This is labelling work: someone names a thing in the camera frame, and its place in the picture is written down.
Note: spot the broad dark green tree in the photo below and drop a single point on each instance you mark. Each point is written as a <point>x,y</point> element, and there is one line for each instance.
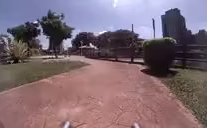
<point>26,33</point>

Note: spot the tall pole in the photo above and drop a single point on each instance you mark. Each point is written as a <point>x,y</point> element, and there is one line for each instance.
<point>153,28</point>

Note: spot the round trimmed green bush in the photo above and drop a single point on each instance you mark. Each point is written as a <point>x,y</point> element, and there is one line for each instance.
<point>158,53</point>

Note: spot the group of dark trees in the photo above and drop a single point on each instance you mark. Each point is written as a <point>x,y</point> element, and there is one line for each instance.
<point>106,39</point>

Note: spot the red paved path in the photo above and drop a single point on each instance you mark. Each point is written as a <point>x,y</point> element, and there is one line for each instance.
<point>101,96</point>

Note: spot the grass strip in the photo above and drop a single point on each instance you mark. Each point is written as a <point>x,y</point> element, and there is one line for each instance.
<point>194,91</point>

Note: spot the robot's own part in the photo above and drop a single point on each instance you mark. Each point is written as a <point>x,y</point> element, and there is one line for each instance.
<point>136,125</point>
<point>67,124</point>

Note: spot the tall green tree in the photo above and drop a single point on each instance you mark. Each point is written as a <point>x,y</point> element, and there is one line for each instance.
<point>55,30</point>

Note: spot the grass lawn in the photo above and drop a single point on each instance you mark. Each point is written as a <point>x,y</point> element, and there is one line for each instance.
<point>27,70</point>

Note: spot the dark wooden fence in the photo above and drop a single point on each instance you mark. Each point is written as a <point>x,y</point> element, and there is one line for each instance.
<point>194,55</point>

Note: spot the small roofed shelter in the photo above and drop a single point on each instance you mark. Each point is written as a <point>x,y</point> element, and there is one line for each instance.
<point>88,49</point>

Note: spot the tall dark building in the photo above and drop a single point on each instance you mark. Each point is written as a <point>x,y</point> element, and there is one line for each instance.
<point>173,25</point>

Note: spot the pale spiky bush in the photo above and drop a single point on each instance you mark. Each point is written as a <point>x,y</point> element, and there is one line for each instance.
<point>17,51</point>

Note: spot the low dark building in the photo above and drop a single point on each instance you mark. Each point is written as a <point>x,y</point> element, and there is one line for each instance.
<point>202,37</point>

